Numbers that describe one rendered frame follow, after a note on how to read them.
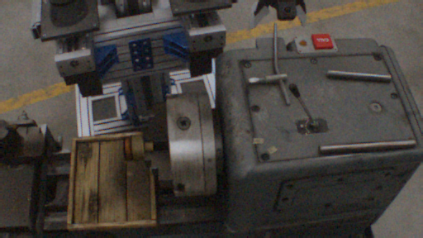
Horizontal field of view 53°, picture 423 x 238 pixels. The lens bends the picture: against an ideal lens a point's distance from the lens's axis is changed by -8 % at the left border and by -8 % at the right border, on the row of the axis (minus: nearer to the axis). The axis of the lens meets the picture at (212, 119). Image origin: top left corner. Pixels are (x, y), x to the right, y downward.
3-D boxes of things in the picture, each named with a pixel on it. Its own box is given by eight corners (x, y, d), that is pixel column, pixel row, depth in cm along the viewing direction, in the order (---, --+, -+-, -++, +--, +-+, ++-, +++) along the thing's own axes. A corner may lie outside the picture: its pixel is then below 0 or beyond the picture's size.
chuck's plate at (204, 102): (206, 117, 161) (207, 71, 133) (216, 204, 148) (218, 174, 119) (197, 118, 161) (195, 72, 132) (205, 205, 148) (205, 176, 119)
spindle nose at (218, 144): (217, 124, 154) (219, 95, 135) (224, 183, 145) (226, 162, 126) (208, 125, 154) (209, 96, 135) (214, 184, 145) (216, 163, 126)
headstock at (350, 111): (360, 102, 176) (388, 33, 144) (395, 211, 149) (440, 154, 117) (213, 114, 173) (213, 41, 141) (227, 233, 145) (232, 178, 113)
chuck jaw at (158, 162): (181, 148, 136) (183, 182, 128) (182, 157, 140) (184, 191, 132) (144, 150, 135) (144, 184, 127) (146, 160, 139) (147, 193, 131)
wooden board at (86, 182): (154, 136, 167) (152, 130, 164) (157, 227, 146) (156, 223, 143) (75, 142, 165) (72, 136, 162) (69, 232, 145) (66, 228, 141)
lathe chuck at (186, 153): (197, 118, 161) (195, 72, 132) (205, 205, 148) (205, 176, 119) (171, 120, 160) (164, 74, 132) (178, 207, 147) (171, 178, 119)
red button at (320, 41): (328, 37, 143) (329, 32, 142) (333, 50, 140) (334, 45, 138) (311, 38, 143) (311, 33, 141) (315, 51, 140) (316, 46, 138)
